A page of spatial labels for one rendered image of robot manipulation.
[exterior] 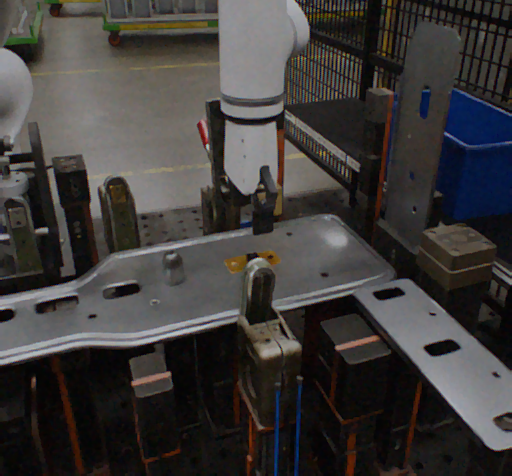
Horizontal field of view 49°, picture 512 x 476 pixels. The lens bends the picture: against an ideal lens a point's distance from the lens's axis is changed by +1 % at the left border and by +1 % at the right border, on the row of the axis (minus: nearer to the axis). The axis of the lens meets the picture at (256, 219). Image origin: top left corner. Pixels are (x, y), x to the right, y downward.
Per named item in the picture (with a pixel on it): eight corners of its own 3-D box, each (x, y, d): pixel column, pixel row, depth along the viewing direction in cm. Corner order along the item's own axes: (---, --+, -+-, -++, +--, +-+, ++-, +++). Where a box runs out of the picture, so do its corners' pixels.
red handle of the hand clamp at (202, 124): (214, 192, 94) (191, 119, 100) (212, 199, 95) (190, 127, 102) (238, 188, 95) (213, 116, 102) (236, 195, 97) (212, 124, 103)
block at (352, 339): (328, 518, 82) (341, 373, 69) (296, 456, 91) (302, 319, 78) (384, 496, 85) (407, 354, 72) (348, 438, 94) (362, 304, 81)
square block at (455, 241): (418, 437, 95) (453, 256, 77) (392, 402, 101) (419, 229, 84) (458, 424, 97) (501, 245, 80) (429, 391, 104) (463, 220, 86)
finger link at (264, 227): (251, 191, 76) (251, 233, 79) (259, 202, 74) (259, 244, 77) (272, 188, 77) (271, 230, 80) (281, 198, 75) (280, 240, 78)
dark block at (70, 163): (91, 372, 108) (53, 172, 88) (87, 349, 114) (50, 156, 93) (117, 365, 109) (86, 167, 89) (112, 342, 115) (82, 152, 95)
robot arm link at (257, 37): (243, 77, 79) (208, 93, 72) (243, -26, 73) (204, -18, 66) (297, 85, 76) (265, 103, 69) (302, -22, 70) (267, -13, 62)
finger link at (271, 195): (250, 150, 77) (249, 185, 80) (271, 175, 71) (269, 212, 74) (258, 149, 77) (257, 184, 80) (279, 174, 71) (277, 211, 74)
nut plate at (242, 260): (231, 273, 84) (231, 267, 84) (223, 261, 87) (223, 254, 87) (282, 263, 87) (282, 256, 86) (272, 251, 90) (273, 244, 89)
